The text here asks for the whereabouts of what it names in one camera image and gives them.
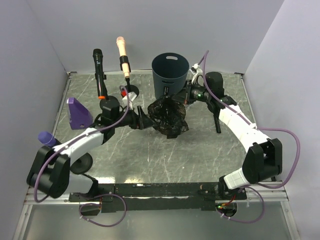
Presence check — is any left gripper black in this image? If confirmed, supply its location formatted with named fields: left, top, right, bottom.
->
left=113, top=105, right=156, bottom=130

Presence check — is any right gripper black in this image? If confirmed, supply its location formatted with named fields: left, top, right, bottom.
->
left=171, top=80, right=212, bottom=105

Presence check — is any black plastic trash bag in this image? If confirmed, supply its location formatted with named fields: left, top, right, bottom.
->
left=147, top=96, right=189, bottom=139

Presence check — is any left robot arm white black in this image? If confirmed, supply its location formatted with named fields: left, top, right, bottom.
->
left=26, top=97, right=155, bottom=203

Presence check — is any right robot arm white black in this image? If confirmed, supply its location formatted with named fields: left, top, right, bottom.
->
left=172, top=72, right=283, bottom=199

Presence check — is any dark blue trash bin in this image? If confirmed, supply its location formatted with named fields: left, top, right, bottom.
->
left=151, top=52, right=190, bottom=99

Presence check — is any black stand of pink microphone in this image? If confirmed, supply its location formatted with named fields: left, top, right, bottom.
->
left=118, top=56, right=140, bottom=100

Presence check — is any black bar on table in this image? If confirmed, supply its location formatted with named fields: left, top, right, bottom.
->
left=213, top=113, right=222, bottom=134

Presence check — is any purple wedge shaped box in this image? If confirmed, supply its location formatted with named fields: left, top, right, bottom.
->
left=66, top=97, right=93, bottom=130

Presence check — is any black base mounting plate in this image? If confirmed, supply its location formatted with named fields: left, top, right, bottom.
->
left=68, top=182, right=247, bottom=213

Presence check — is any pink beige microphone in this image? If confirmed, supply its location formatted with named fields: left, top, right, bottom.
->
left=116, top=36, right=131, bottom=79

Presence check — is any purple microphone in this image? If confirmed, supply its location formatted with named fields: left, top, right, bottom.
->
left=37, top=131, right=61, bottom=148

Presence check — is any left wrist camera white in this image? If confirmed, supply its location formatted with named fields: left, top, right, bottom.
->
left=121, top=89, right=138, bottom=106

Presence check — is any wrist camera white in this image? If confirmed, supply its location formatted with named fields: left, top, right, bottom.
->
left=190, top=63, right=203, bottom=75
left=121, top=89, right=138, bottom=106

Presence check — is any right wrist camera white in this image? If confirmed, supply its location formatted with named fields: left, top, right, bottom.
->
left=190, top=63, right=203, bottom=75

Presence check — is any black microphone orange ring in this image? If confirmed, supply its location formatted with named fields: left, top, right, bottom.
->
left=92, top=48, right=105, bottom=100

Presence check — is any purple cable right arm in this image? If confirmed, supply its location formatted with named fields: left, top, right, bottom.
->
left=198, top=50, right=301, bottom=190

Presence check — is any aluminium front rail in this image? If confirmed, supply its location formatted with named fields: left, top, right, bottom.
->
left=23, top=185, right=289, bottom=205

